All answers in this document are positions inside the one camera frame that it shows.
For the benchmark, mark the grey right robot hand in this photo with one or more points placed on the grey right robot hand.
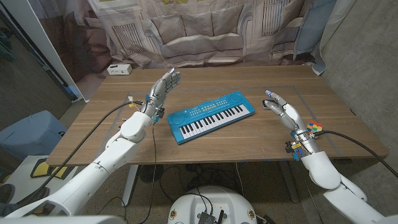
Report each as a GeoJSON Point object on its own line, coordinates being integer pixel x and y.
{"type": "Point", "coordinates": [290, 115]}

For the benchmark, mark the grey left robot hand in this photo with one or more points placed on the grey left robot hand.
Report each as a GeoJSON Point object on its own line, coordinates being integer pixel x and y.
{"type": "Point", "coordinates": [161, 88]}

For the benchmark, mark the blue toy piano keyboard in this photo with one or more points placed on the blue toy piano keyboard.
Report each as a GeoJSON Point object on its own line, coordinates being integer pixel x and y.
{"type": "Point", "coordinates": [192, 124]}

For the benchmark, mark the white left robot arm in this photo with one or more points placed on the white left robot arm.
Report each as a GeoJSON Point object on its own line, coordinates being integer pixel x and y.
{"type": "Point", "coordinates": [102, 168]}

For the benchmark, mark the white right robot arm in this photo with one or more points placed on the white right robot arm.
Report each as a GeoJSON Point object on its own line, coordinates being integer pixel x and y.
{"type": "Point", "coordinates": [323, 171]}

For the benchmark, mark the black eraser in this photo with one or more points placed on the black eraser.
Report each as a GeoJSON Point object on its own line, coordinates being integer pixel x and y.
{"type": "Point", "coordinates": [266, 108]}

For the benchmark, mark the multicoloured puzzle cube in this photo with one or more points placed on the multicoloured puzzle cube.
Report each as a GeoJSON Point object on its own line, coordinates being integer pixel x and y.
{"type": "Point", "coordinates": [315, 126]}

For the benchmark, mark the white power strip box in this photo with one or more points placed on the white power strip box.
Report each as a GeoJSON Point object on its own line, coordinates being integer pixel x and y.
{"type": "Point", "coordinates": [119, 69]}

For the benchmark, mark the printed sofa backdrop cloth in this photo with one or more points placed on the printed sofa backdrop cloth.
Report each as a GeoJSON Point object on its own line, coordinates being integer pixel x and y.
{"type": "Point", "coordinates": [199, 34]}

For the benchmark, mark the grey table leg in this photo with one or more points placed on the grey table leg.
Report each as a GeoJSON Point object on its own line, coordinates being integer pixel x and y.
{"type": "Point", "coordinates": [289, 183]}

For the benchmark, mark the round black floor fan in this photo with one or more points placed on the round black floor fan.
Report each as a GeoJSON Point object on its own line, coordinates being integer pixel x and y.
{"type": "Point", "coordinates": [150, 173]}

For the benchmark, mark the pale grey curtain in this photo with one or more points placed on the pale grey curtain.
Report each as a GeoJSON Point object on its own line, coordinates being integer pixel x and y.
{"type": "Point", "coordinates": [329, 31]}

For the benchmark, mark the white table leg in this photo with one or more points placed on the white table leg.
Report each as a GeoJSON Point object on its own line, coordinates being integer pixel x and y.
{"type": "Point", "coordinates": [130, 183]}

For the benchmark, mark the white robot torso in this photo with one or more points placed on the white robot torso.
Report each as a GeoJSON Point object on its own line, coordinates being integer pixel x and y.
{"type": "Point", "coordinates": [214, 202]}

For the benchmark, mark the blue plastic bin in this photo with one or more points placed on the blue plastic bin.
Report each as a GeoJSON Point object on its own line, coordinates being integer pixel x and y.
{"type": "Point", "coordinates": [31, 133]}

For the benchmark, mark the yellow and black floor mat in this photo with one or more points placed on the yellow and black floor mat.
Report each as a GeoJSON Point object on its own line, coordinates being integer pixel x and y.
{"type": "Point", "coordinates": [43, 169]}

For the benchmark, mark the white wall panel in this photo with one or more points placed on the white wall panel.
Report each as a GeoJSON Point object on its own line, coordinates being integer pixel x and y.
{"type": "Point", "coordinates": [40, 40]}

